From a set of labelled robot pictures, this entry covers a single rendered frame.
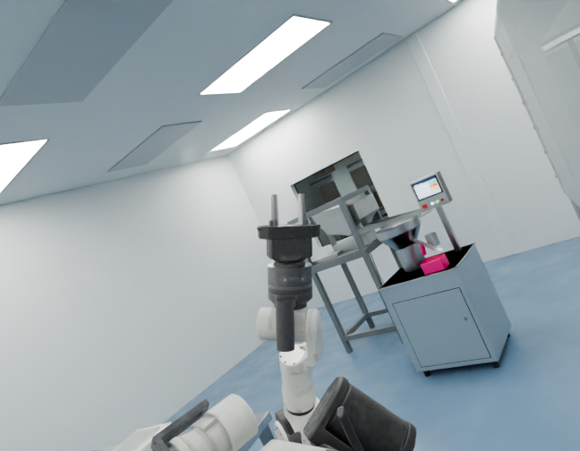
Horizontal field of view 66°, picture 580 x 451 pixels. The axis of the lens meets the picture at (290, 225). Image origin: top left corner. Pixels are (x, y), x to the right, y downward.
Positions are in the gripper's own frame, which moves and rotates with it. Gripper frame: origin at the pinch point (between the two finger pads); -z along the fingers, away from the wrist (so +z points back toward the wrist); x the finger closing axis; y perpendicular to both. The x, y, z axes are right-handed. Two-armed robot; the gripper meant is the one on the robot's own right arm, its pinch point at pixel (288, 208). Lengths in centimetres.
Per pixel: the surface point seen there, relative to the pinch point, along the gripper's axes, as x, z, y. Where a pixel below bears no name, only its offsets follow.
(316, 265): -100, 72, 352
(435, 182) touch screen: -156, -7, 219
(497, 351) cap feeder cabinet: -180, 108, 179
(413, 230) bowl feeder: -142, 28, 224
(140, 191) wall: 90, -8, 539
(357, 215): -131, 20, 315
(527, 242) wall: -361, 62, 370
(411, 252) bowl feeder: -142, 45, 229
